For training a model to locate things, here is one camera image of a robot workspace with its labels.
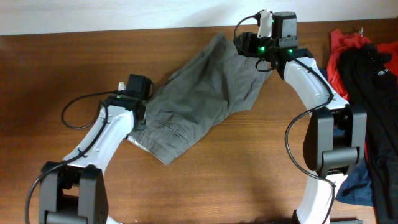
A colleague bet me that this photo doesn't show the grey shorts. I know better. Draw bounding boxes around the grey shorts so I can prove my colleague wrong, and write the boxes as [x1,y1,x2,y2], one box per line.
[127,33,271,165]

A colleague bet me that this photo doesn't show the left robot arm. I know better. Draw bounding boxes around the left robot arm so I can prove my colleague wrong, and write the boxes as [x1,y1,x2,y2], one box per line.
[32,74,155,224]

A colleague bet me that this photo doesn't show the blue denim garment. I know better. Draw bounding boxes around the blue denim garment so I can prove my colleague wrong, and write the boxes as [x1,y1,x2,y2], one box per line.
[336,159,373,207]

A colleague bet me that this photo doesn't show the black garment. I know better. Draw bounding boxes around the black garment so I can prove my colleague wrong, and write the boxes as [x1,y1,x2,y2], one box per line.
[338,44,397,223]

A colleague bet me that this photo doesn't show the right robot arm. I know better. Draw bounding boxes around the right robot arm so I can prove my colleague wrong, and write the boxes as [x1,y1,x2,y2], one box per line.
[233,9,367,224]

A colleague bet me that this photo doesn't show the red garment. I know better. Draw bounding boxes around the red garment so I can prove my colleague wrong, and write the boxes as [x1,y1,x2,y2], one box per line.
[327,29,397,167]

